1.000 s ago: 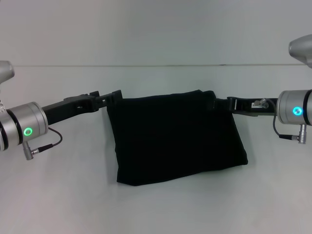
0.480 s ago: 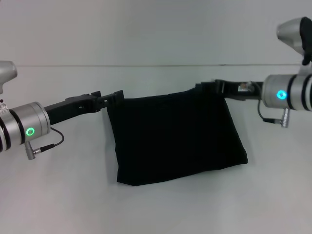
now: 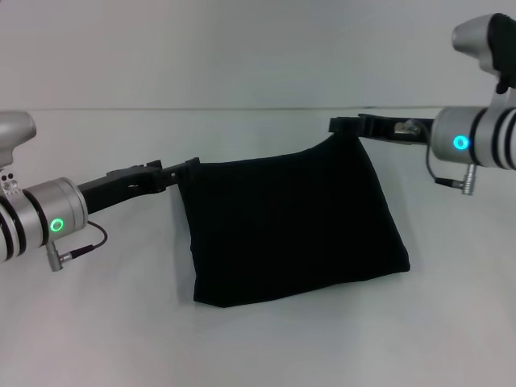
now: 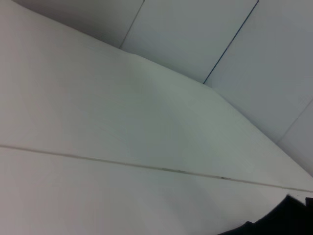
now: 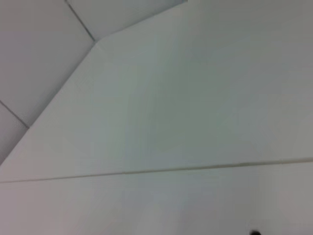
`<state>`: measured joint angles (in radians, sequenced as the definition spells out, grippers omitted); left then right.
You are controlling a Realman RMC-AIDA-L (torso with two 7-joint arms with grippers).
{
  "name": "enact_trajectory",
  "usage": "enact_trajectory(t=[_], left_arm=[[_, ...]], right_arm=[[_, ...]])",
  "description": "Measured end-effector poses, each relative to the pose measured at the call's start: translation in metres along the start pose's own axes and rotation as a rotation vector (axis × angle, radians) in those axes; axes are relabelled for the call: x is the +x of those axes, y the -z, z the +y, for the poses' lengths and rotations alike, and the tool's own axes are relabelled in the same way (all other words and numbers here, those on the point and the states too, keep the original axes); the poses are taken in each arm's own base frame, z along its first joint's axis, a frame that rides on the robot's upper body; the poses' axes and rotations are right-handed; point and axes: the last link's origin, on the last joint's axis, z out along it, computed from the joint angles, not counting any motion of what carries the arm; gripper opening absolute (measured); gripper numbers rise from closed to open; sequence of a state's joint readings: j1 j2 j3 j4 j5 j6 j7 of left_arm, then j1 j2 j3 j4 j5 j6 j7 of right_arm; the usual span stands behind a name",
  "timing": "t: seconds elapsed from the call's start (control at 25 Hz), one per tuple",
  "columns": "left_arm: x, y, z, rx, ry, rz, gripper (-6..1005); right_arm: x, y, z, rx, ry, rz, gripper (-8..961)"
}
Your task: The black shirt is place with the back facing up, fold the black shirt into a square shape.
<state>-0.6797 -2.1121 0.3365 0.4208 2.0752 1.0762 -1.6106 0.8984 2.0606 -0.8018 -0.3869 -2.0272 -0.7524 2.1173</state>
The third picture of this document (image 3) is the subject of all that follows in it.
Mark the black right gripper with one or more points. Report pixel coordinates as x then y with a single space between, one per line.
397 131

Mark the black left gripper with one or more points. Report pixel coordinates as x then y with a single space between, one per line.
121 187

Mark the black shirt with FREE print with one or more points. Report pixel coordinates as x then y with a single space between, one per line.
290 221

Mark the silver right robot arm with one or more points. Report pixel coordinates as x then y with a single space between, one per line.
479 137

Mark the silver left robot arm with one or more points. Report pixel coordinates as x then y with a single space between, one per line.
36 221

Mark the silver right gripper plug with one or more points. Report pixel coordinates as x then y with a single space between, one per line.
405 128

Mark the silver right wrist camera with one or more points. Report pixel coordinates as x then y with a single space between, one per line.
483 40

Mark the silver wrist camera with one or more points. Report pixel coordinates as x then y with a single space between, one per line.
16 137
483 40

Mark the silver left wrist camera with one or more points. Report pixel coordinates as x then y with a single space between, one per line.
16 137

